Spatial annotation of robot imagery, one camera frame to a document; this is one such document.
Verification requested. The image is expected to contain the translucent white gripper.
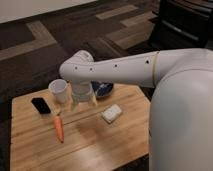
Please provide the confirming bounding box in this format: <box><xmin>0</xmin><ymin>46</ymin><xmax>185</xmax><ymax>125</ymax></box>
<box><xmin>71</xmin><ymin>84</ymin><xmax>98</xmax><ymax>112</ymax></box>

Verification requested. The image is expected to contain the orange pepper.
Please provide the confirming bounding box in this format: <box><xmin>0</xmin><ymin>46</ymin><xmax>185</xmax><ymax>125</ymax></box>
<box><xmin>54</xmin><ymin>116</ymin><xmax>64</xmax><ymax>143</ymax></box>

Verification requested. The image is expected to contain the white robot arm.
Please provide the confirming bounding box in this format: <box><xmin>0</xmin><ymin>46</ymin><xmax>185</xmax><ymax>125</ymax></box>
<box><xmin>59</xmin><ymin>48</ymin><xmax>213</xmax><ymax>171</ymax></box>

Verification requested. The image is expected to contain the dark blue ceramic bowl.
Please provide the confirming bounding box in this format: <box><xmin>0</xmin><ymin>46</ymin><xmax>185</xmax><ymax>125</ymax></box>
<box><xmin>92</xmin><ymin>81</ymin><xmax>114</xmax><ymax>98</ymax></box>

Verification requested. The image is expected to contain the white paper cup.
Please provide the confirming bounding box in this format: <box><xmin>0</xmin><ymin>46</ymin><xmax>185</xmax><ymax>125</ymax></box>
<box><xmin>48</xmin><ymin>79</ymin><xmax>68</xmax><ymax>104</ymax></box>

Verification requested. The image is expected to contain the white sponge block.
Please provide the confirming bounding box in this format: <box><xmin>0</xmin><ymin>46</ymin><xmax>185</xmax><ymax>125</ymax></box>
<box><xmin>101</xmin><ymin>104</ymin><xmax>122</xmax><ymax>123</ymax></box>

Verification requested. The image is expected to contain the black phone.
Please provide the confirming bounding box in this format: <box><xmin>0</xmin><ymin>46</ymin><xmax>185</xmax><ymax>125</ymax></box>
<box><xmin>31</xmin><ymin>97</ymin><xmax>51</xmax><ymax>114</ymax></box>

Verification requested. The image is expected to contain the black cabinet furniture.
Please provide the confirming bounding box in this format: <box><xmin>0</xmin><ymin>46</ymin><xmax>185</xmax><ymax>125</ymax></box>
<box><xmin>149</xmin><ymin>0</ymin><xmax>213</xmax><ymax>49</ymax></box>

